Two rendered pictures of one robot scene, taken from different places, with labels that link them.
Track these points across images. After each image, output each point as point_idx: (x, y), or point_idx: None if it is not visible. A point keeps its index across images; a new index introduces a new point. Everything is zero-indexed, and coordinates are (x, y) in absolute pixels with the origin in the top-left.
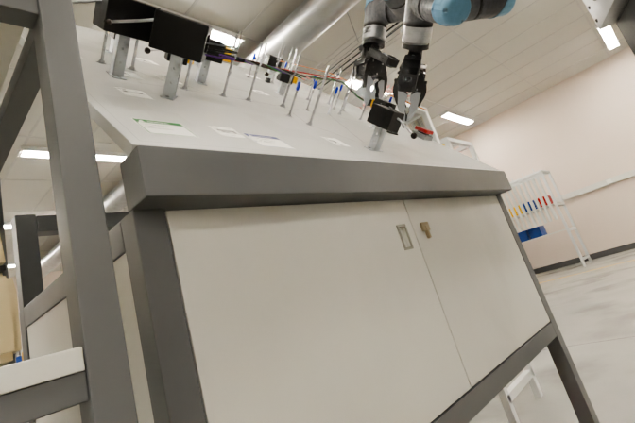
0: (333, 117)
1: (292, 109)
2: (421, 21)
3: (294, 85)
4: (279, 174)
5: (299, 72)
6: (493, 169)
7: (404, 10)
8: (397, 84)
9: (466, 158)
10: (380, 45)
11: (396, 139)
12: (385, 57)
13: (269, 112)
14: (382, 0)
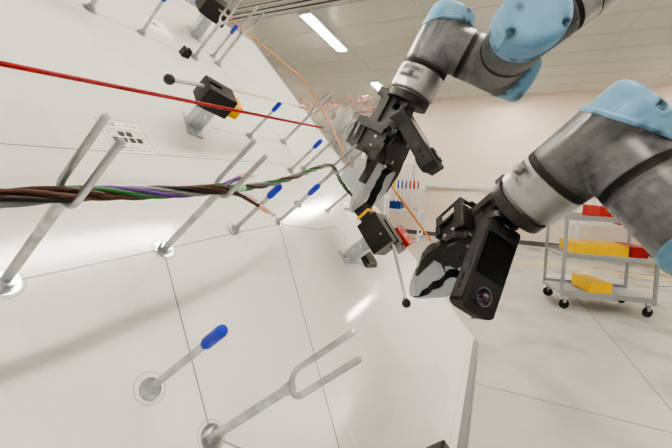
0: (285, 242)
1: (192, 252)
2: (587, 193)
3: (238, 59)
4: None
5: (248, 114)
6: (471, 343)
7: (502, 83)
8: (440, 253)
9: (444, 311)
10: (418, 110)
11: (378, 303)
12: (426, 153)
13: (50, 435)
14: (465, 29)
